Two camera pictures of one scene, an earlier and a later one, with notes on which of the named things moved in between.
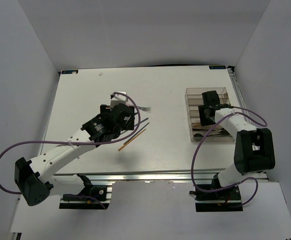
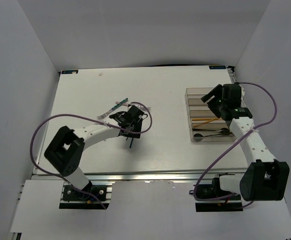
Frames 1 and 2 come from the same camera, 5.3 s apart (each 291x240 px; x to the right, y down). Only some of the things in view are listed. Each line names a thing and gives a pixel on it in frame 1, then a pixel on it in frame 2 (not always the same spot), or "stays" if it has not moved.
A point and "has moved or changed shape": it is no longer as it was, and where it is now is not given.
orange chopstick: (131, 140) has moved or changed shape
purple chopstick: (141, 121) → (131, 143)
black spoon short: (198, 136) stays
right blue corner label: (217, 67) stays
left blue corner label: (69, 71) stays
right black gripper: (204, 121) → (216, 92)
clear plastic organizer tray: (193, 98) stays
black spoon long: (200, 135) → (225, 130)
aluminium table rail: (201, 176) stays
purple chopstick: (135, 133) → (131, 142)
